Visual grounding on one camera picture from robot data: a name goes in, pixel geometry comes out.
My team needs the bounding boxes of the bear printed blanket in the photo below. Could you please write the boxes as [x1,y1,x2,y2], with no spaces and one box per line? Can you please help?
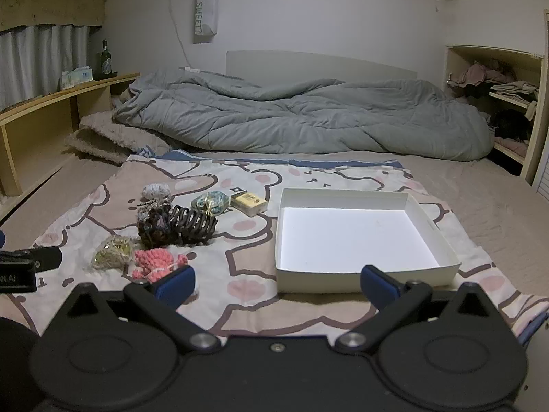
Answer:
[9,148,549,346]

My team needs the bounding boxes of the wooden bedside shelf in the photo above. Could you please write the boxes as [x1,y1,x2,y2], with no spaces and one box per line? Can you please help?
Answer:
[0,73,141,211]

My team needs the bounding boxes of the wooden curtain board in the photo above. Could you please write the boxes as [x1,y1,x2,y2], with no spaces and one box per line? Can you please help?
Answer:
[0,0,107,33]

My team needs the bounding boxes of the green glass bottle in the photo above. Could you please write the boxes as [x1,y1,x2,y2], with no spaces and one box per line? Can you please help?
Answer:
[100,39,113,79]

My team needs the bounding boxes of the small yellow box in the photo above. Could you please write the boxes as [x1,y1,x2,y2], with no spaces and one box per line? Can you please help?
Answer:
[230,191,269,217]

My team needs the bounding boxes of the striped cord bundle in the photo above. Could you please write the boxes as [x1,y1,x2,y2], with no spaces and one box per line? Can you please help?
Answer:
[136,197,167,220]

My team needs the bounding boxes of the white louvered door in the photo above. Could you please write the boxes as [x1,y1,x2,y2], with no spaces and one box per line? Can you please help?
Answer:
[532,133,549,202]

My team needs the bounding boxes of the dark clothes pile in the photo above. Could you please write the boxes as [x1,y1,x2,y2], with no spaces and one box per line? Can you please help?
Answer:
[489,109,533,142]

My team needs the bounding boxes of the blue green fabric pouch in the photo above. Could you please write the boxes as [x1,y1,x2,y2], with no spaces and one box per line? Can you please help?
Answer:
[191,191,231,216]

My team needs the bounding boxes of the beige fluffy pillow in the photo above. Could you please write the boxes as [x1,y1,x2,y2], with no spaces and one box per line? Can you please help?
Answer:
[64,111,172,164]

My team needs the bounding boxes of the brown hair claw clip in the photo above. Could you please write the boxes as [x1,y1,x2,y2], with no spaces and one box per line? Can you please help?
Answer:
[169,206,219,246]

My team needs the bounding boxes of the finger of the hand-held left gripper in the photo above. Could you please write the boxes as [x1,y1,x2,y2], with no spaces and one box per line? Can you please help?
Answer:
[0,247,63,273]

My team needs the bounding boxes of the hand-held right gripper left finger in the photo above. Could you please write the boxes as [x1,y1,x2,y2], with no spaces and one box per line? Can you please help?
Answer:
[64,265,224,355]

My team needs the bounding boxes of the grey curtain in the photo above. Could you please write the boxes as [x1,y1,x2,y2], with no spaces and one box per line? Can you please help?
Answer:
[0,23,92,112]

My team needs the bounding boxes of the white speckled fabric ball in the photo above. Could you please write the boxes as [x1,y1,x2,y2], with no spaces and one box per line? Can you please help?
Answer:
[141,183,172,202]

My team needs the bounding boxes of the cream clothes shelf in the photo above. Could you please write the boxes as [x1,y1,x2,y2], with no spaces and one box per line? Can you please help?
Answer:
[444,44,546,181]

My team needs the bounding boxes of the grey duvet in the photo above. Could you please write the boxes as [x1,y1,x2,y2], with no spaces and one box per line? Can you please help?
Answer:
[112,71,494,161]

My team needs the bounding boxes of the clear bag of cords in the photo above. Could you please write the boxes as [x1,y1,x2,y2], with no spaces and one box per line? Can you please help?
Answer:
[92,236,135,271]

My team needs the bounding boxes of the tissue box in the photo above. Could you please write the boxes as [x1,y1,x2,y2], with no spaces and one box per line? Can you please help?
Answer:
[61,66,94,91]

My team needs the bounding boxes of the pink folded cloth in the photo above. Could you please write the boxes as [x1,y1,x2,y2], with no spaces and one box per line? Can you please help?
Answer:
[493,137,528,156]

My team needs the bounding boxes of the white hanging bag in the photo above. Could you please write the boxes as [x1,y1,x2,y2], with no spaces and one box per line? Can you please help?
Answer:
[193,0,219,44]

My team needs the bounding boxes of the beige folded clothes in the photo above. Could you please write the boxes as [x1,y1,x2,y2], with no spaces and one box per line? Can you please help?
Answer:
[489,81,539,104]

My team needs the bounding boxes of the pink crumpled clothes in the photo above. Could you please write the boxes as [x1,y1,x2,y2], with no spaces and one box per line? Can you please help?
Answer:
[457,61,515,89]

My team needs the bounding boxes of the white wall cable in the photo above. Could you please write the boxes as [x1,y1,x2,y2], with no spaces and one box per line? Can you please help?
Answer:
[161,0,191,69]

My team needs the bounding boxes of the white shallow cardboard box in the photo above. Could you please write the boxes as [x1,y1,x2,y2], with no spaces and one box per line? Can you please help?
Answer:
[274,187,462,295]

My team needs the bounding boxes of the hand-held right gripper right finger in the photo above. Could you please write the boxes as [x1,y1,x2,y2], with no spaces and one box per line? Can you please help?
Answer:
[335,265,494,354]

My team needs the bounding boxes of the dark ruffled scrunchie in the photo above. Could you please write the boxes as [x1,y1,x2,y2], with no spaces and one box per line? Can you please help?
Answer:
[138,206,183,250]

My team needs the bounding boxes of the pink crochet doll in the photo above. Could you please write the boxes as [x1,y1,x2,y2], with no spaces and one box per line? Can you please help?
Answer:
[131,248,189,283]

